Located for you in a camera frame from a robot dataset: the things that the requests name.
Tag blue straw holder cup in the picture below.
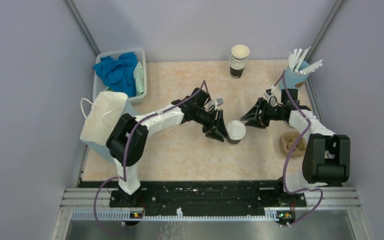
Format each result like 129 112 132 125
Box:
277 61 310 90

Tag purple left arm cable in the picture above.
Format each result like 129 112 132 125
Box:
93 80 209 237

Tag brown pulp cup carrier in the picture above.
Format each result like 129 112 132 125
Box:
279 130 307 158

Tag light blue paper bag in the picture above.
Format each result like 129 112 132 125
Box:
80 91 137 163

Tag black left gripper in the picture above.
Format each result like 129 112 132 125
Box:
192 106 229 142

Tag single black paper cup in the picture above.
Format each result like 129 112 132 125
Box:
226 138 241 145

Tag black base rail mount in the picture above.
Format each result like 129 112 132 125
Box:
79 178 342 226

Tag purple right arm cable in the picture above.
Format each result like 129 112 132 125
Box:
273 70 324 228

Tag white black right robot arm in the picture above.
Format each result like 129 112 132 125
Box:
241 88 351 206

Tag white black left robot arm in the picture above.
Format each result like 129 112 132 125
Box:
106 87 228 207

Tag white wrapped straws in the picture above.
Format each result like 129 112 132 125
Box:
286 46 323 76

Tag blue cloth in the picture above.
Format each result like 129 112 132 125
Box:
92 52 138 97

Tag translucent plastic cup lid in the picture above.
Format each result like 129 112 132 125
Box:
227 120 247 141

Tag stack of paper cups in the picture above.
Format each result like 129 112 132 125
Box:
229 44 251 79

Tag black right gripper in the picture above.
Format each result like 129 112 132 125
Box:
241 97 285 129

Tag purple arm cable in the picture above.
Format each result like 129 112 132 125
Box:
93 80 209 237
273 70 324 228

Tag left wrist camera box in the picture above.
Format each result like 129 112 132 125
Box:
206 98 224 112

